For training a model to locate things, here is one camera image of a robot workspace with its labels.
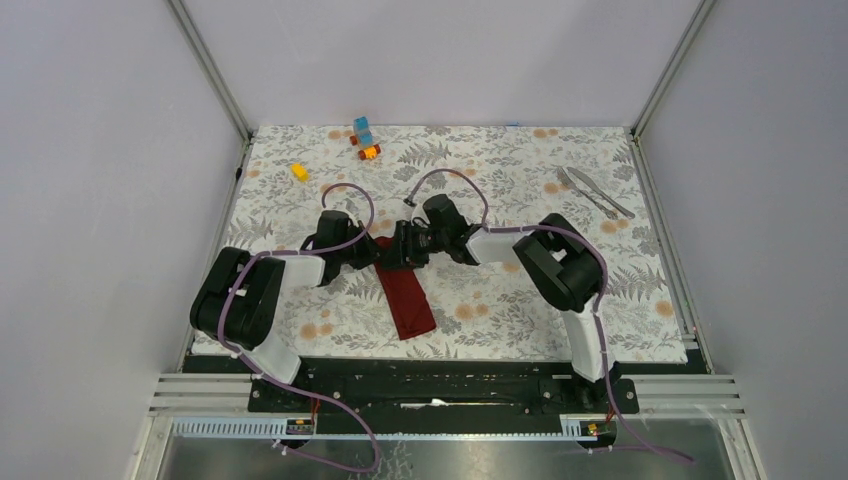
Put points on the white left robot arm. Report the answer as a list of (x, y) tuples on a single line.
[(237, 301)]

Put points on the left aluminium frame post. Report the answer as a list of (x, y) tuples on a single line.
[(209, 68)]

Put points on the blue orange toy car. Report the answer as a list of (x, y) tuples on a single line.
[(362, 139)]

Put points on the red cloth napkin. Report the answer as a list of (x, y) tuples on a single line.
[(407, 301)]

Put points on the right aluminium frame post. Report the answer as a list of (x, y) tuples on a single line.
[(669, 72)]

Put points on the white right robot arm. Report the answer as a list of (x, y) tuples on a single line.
[(567, 271)]

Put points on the silver table knife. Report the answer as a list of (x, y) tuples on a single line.
[(597, 189)]

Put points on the yellow toy block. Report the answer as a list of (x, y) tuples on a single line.
[(300, 172)]

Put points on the floral patterned tablecloth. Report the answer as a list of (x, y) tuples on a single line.
[(506, 175)]

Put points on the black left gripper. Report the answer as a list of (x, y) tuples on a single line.
[(369, 253)]

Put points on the silver fork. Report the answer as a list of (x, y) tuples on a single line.
[(567, 181)]

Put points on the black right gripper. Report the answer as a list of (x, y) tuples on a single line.
[(404, 255)]

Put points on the aluminium frame post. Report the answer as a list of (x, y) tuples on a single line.
[(669, 72), (209, 68)]

